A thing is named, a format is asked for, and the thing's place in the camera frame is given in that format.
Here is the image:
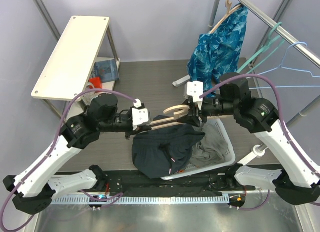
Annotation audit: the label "light blue hanger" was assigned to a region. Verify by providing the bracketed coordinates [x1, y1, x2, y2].
[258, 41, 320, 88]

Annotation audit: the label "white laundry basket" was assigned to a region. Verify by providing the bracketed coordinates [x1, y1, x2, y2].
[162, 119, 236, 180]

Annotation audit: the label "teal plastic hanger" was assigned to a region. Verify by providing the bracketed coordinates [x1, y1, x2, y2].
[236, 22, 285, 74]

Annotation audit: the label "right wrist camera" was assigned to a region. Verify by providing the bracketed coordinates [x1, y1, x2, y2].
[184, 81, 204, 103]

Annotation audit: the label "dark navy shorts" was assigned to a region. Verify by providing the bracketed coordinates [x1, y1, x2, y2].
[132, 124, 205, 179]

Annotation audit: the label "red box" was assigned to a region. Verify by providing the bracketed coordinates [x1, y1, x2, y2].
[88, 77, 103, 89]

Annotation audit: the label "beige wooden hanger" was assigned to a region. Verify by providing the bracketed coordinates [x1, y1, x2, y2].
[208, 0, 243, 34]

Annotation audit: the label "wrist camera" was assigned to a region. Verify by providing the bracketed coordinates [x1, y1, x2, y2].
[131, 99, 151, 130]
[184, 81, 204, 103]

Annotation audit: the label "clear glass mug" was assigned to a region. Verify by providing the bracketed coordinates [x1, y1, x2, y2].
[82, 82, 95, 105]

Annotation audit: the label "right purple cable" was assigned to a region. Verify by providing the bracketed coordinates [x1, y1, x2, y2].
[201, 73, 320, 210]

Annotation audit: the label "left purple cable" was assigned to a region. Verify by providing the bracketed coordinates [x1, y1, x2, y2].
[0, 89, 138, 232]

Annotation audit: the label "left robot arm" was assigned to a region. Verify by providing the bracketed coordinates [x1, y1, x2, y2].
[3, 93, 150, 215]

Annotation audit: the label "metal clothes rack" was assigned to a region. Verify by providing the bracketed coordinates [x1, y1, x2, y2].
[172, 0, 320, 165]

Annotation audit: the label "blue floral shorts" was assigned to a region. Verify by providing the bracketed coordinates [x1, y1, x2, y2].
[187, 4, 249, 92]

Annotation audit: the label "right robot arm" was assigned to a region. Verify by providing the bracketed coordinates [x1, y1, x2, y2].
[179, 72, 320, 205]

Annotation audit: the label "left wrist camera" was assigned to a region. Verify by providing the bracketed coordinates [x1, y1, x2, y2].
[131, 99, 151, 130]

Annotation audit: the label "blue book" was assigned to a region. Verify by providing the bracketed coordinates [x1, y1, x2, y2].
[91, 59, 120, 83]

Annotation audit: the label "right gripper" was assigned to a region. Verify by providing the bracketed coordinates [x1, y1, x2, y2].
[177, 95, 238, 127]

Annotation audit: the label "purple cable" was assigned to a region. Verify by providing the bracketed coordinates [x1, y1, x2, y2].
[201, 73, 320, 210]
[0, 89, 138, 232]

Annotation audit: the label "grey cloth in basket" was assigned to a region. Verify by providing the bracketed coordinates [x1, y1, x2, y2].
[190, 122, 228, 167]

